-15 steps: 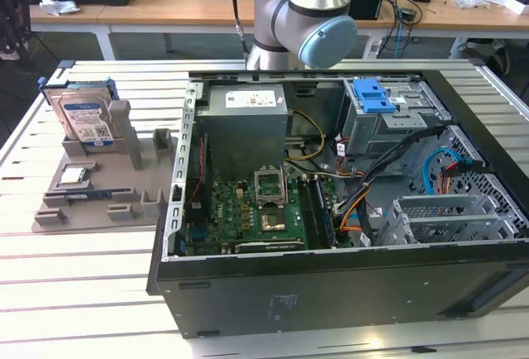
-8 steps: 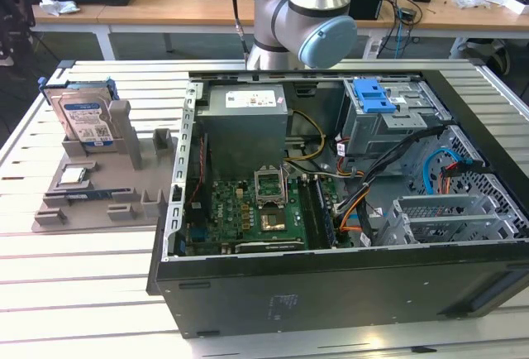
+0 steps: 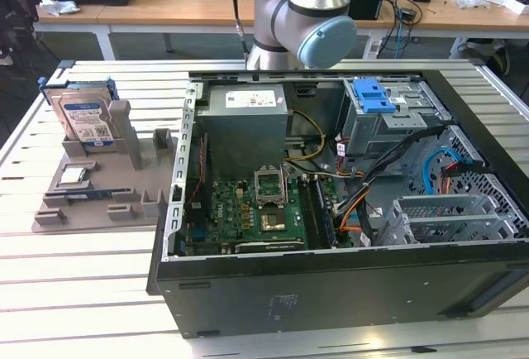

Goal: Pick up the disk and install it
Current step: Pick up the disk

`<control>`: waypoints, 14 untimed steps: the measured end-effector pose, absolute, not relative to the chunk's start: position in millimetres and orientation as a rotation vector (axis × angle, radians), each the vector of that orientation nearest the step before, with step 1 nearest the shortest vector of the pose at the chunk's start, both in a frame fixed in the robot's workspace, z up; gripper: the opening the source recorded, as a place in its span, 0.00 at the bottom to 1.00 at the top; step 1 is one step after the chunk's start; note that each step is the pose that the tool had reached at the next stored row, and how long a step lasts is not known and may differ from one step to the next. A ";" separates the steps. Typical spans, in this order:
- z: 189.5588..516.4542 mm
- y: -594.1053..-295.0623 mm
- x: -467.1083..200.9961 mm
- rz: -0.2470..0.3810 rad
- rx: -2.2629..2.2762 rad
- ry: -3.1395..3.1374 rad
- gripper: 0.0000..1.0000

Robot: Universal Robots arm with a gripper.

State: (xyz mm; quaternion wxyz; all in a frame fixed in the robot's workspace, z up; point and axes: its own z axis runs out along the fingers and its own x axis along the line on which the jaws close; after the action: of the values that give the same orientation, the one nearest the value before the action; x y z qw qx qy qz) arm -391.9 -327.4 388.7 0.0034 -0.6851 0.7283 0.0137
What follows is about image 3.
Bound hard disk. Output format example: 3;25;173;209
37;76;121;147

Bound metal disk bay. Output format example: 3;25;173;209
378;175;529;247

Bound crumpled white paper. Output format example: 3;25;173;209
39;0;80;17

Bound silver CPU chip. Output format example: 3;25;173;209
60;167;88;185

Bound grey parts rack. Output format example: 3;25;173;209
31;100;179;235

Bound blue RAM stick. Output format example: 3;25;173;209
64;188;113;202

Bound grey power supply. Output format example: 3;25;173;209
196;84;290;170

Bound green motherboard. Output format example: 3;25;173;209
183;176;331;252

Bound metal socket cover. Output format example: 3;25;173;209
253;166;288;208

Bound CPU socket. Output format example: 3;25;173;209
260;208;287;232

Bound black RAM slot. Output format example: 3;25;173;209
297;175;319;251

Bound blue plastic latch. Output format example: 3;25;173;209
353;79;394;115

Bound installed RAM stick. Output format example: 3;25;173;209
315;176;336;249

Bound metal drive cage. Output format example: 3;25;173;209
341;79;455;158

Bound black PC case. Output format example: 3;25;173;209
146;68;529;339

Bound office chair base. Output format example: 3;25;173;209
452;37;512;73

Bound white open box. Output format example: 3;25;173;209
500;0;529;16

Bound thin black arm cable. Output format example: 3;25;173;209
228;0;251;65

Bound yellow black wires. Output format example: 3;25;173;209
284;109;326;162

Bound orange wire bundle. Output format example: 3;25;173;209
337;200;367;232

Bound black cable bundle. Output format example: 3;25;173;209
333;125;450;215

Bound blue wire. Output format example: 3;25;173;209
422;147;466;208

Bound orange red wire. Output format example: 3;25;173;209
439;163;460;194

